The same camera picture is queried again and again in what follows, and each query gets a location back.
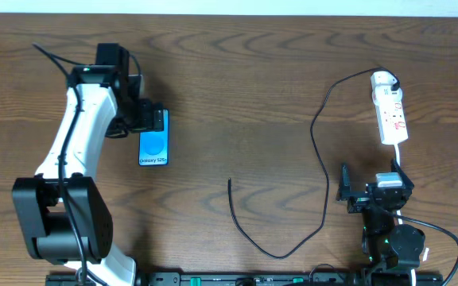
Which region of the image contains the black charging cable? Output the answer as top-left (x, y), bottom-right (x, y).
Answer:
top-left (227, 67), bottom-right (401, 260)

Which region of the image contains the white USB charger adapter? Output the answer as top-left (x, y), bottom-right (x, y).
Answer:
top-left (371, 70), bottom-right (400, 91)

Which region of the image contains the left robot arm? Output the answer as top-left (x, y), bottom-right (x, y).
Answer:
top-left (12, 43), bottom-right (169, 285)

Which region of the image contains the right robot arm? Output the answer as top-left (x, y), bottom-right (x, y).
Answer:
top-left (336, 160), bottom-right (425, 285)

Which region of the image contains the blue Galaxy smartphone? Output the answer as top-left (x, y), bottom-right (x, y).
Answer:
top-left (138, 110), bottom-right (169, 167)

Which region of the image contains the black right camera cable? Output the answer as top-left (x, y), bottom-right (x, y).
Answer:
top-left (371, 202), bottom-right (458, 286)

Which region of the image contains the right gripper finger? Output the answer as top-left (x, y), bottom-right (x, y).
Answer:
top-left (336, 163), bottom-right (351, 201)
top-left (390, 159), bottom-right (414, 190)

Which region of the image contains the white power strip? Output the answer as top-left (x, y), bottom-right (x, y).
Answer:
top-left (372, 86), bottom-right (409, 145)

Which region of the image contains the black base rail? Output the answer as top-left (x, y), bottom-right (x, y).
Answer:
top-left (45, 271), bottom-right (444, 286)

